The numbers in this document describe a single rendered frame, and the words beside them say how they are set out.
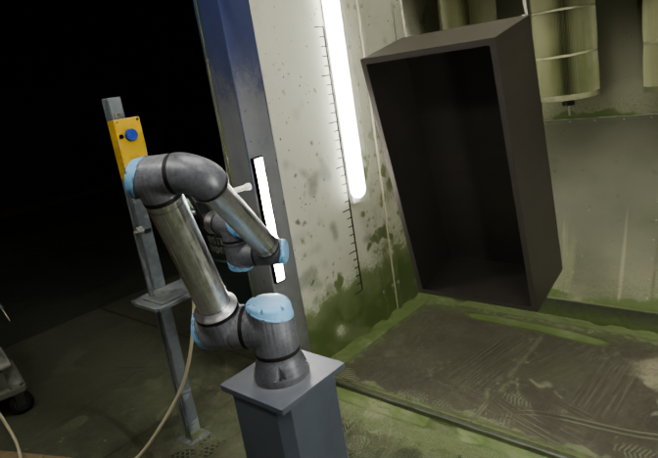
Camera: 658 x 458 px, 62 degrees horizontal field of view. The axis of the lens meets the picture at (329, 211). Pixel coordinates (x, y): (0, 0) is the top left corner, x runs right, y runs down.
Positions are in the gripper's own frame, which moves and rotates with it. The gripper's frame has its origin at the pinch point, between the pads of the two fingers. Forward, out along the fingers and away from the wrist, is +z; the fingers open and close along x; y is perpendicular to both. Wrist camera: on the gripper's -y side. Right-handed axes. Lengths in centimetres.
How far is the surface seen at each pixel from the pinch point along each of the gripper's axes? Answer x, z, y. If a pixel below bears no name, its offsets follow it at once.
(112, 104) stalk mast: -2, 30, -46
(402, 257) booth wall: 157, 8, 78
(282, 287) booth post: 53, 8, 55
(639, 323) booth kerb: 174, -125, 105
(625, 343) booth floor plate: 160, -121, 111
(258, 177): 49.0, 6.4, -2.7
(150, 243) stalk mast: -0.1, 29.2, 15.2
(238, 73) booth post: 51, 9, -51
